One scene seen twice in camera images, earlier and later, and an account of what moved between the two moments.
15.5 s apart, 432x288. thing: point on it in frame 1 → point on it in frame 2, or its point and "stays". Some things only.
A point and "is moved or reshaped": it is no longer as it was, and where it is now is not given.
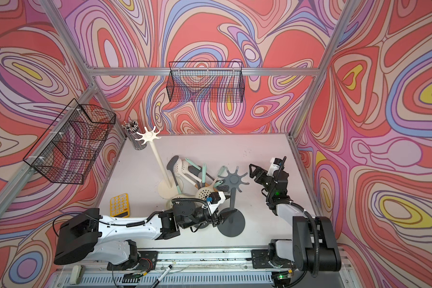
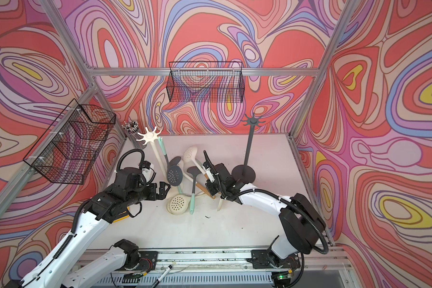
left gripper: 214,219 → 153,187
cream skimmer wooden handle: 202,192 is moved or reshaped
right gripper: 258,169 → 209,185
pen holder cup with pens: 132,126 stays
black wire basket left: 65,149 stays
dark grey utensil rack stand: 234,224 → 245,172
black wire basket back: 206,81 stays
